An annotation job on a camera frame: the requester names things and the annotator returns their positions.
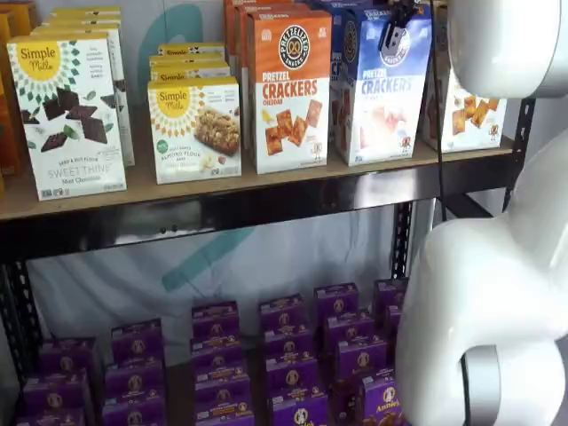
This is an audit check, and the blue white pretzel crackers box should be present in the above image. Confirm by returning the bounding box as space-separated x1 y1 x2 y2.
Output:
350 3 435 169
328 0 369 166

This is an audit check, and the Simple Mills sweet thins box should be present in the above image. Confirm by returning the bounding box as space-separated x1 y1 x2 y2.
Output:
30 24 137 168
6 30 129 201
48 12 122 21
42 18 122 28
51 5 122 15

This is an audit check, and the dark orange snack box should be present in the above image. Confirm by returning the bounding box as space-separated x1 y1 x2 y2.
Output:
0 11 32 178
6 0 42 39

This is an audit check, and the purple Annie's snack box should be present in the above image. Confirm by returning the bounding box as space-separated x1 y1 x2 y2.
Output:
190 338 244 370
313 285 361 320
37 338 98 383
335 340 391 381
265 356 320 396
15 408 88 426
105 361 166 404
373 278 410 314
193 366 250 400
101 398 169 426
191 303 241 343
110 319 166 366
264 327 312 361
259 296 308 333
384 304 404 332
22 374 93 416
330 375 406 426
270 391 332 426
194 394 256 426
323 313 375 346

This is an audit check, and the yellow white pretzel crackers box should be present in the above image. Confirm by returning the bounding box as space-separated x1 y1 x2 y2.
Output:
421 4 508 154

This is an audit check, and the white backdrop with teal logo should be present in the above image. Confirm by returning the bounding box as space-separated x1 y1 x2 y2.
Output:
26 0 438 347

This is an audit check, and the black cable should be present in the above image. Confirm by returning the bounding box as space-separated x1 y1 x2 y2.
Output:
428 0 448 221

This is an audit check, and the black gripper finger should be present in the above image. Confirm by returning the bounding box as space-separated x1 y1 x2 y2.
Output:
377 0 428 54

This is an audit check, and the Simple Mills almond bars box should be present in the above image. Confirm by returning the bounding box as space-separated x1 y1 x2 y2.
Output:
146 75 243 185
158 43 226 57
149 52 230 67
149 59 232 84

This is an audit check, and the brown wooden shelf board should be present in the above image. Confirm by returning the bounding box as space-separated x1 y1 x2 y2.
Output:
0 135 516 222

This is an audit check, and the orange white pretzel crackers box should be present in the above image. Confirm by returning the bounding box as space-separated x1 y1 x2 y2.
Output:
233 3 312 150
247 9 333 175
223 0 296 90

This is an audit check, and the dark metal shelving rack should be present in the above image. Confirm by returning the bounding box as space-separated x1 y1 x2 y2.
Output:
0 95 538 426

